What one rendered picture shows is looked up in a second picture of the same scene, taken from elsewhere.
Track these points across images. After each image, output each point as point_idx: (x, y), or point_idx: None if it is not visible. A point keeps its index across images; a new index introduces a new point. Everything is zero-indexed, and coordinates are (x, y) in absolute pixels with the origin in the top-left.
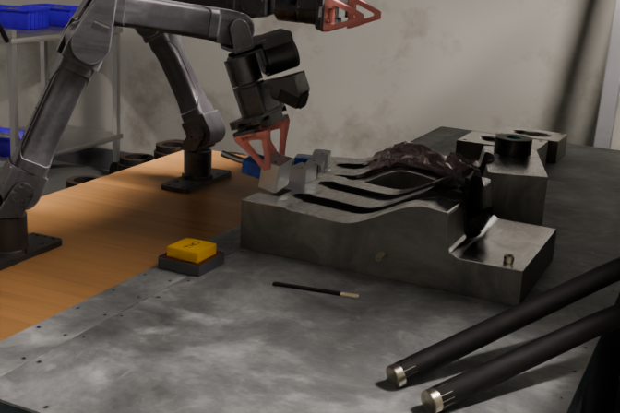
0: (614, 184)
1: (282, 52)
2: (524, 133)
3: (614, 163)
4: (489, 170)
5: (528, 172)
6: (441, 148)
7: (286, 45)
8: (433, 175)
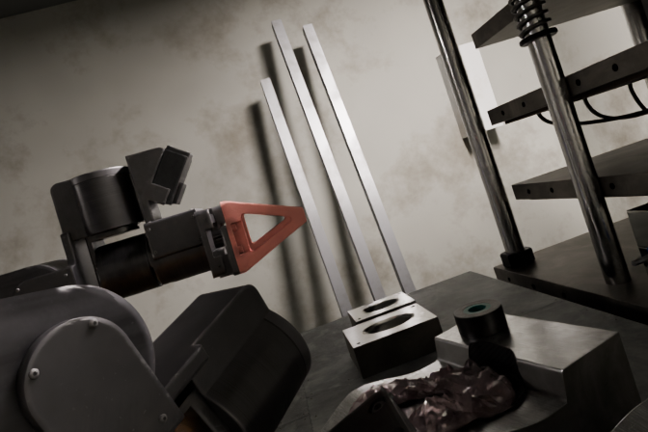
0: (506, 310)
1: (265, 364)
2: (369, 309)
3: (452, 296)
4: (553, 365)
5: (587, 340)
6: (312, 365)
7: (261, 336)
8: (489, 423)
